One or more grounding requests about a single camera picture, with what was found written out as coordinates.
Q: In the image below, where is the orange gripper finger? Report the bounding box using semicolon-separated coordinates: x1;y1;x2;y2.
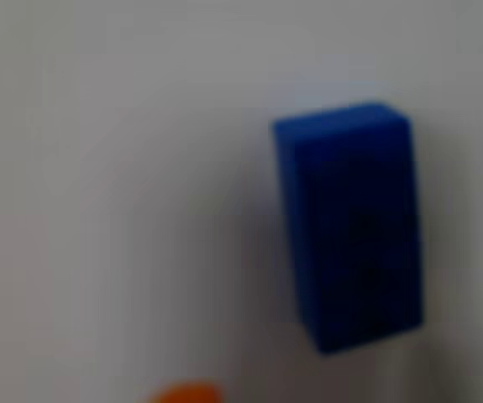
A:
144;379;222;403

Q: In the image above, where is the blue rectangular block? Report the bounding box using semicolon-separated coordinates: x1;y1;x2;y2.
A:
270;101;425;356

